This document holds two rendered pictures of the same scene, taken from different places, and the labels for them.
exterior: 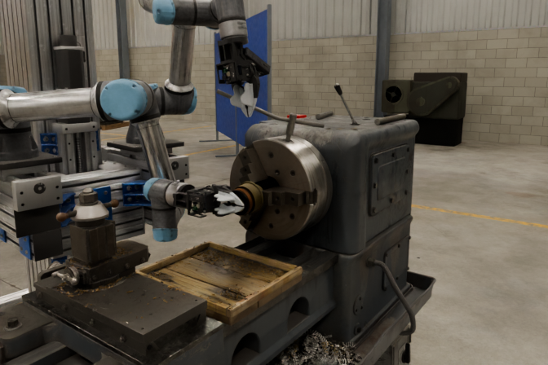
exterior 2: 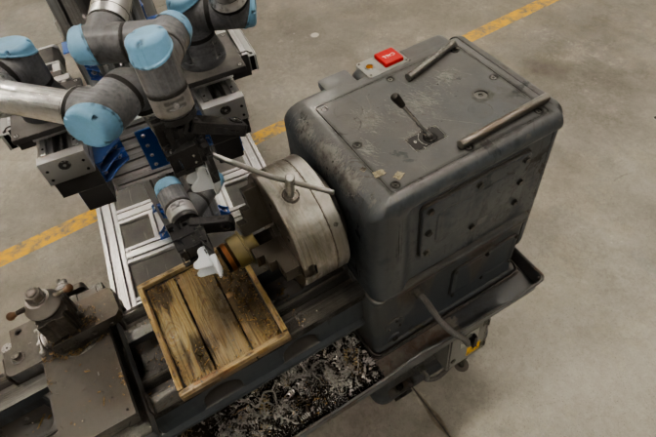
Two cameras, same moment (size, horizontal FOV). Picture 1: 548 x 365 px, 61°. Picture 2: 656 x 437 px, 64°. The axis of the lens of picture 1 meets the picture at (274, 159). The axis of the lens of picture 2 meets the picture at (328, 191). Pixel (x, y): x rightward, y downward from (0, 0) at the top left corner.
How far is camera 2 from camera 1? 1.14 m
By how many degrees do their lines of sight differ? 46
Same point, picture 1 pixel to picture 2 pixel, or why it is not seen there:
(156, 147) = not seen: hidden behind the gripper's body
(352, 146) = (372, 222)
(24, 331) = (22, 368)
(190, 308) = (116, 422)
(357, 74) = not seen: outside the picture
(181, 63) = not seen: outside the picture
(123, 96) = (87, 128)
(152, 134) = not seen: hidden behind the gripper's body
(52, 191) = (79, 164)
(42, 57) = not seen: outside the picture
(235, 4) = (154, 81)
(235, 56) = (173, 143)
